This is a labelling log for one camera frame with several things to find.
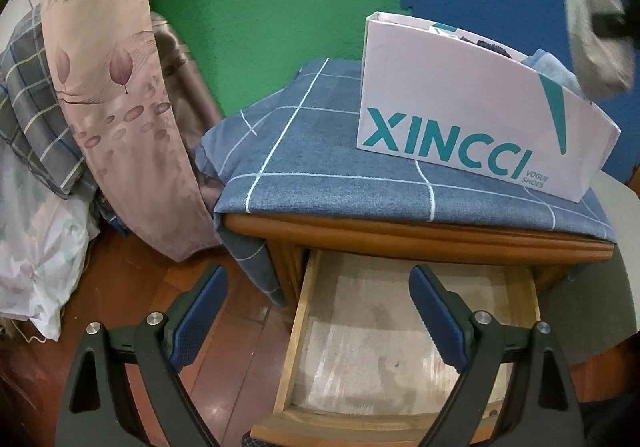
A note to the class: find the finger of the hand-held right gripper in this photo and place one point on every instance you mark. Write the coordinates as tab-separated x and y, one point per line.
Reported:
617	25

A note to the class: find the white floral bedding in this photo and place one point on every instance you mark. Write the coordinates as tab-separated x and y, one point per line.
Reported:
40	247

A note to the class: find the wooden nightstand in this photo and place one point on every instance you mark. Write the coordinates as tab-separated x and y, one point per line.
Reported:
400	232

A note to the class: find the grey plaid blanket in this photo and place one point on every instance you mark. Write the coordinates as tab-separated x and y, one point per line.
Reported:
35	112

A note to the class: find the grey underwear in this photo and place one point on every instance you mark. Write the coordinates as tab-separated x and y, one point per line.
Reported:
597	62

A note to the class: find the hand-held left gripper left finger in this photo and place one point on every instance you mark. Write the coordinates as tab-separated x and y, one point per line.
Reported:
200	317

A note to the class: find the blue checked cloth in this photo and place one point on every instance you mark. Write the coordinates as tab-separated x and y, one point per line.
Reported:
310	152

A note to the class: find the brown satin pillow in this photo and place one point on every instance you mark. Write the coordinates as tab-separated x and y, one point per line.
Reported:
180	77

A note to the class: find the plaid slipper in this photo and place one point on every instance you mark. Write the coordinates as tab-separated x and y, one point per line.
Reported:
257	439

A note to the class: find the white box with teal print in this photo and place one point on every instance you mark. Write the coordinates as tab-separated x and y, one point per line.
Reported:
450	97

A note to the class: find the light blue sock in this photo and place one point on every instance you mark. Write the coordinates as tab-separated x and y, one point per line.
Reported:
552	69

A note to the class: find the wooden drawer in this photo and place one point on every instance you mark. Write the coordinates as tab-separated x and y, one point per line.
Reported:
370	327

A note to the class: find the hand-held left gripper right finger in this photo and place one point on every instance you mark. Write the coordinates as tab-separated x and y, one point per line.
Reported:
440	317

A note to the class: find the dark blue striped cloth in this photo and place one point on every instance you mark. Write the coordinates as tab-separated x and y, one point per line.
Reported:
112	217

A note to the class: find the pink leaf-print pillow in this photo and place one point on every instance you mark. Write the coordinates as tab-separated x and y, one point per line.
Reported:
120	102

